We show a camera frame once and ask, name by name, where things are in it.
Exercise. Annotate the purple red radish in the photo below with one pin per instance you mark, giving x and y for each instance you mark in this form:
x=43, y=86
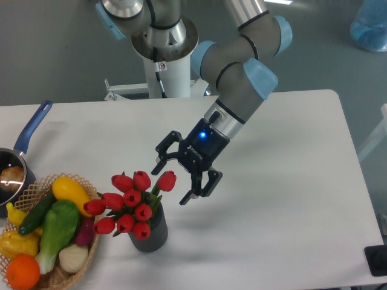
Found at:
x=85, y=233

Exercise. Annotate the yellow pumpkin gourd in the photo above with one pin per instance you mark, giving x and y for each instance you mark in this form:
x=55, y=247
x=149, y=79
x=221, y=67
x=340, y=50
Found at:
x=14, y=244

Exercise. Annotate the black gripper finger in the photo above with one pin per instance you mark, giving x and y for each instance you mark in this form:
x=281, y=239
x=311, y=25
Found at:
x=162, y=148
x=197, y=190

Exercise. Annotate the yellow banana pepper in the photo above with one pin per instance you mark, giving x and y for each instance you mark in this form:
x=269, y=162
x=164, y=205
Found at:
x=15, y=216

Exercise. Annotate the white frame at right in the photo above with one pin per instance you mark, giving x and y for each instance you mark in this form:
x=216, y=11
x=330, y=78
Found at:
x=374, y=138

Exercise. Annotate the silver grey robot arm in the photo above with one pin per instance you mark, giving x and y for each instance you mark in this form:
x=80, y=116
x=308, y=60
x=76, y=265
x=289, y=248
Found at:
x=168, y=43

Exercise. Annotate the black device at edge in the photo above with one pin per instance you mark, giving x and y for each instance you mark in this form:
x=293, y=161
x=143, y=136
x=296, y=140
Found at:
x=376, y=259

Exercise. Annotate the blue plastic bag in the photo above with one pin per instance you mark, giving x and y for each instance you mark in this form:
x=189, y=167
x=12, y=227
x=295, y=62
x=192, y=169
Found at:
x=368, y=29

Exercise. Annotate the yellow squash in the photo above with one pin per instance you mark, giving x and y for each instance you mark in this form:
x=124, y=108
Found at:
x=66, y=188

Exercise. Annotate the brown bread roll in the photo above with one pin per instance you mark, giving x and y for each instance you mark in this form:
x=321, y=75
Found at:
x=12, y=179

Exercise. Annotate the woven wicker basket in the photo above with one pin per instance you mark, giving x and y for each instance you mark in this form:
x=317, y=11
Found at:
x=58, y=278

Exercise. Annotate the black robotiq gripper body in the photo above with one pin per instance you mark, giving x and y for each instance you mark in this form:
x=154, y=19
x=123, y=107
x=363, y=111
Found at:
x=200, y=148

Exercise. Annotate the blue handled saucepan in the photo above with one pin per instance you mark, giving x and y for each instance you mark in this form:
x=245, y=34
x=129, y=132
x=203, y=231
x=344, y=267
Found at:
x=15, y=156

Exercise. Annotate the green bok choy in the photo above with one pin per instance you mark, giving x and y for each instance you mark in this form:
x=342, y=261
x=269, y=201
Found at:
x=60, y=224

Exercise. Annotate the white garlic bulb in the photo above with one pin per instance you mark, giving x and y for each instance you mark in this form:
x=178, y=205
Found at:
x=73, y=257

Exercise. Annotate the orange fruit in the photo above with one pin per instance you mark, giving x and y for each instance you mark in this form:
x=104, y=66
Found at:
x=23, y=272

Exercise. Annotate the red tulip bouquet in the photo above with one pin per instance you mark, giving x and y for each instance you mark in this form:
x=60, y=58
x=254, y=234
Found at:
x=134, y=209

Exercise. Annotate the dark green cucumber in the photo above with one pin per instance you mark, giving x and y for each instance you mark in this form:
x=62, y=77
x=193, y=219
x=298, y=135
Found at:
x=36, y=216

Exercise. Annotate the dark grey ribbed vase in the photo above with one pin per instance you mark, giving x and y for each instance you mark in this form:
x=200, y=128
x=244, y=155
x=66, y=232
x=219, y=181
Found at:
x=158, y=233

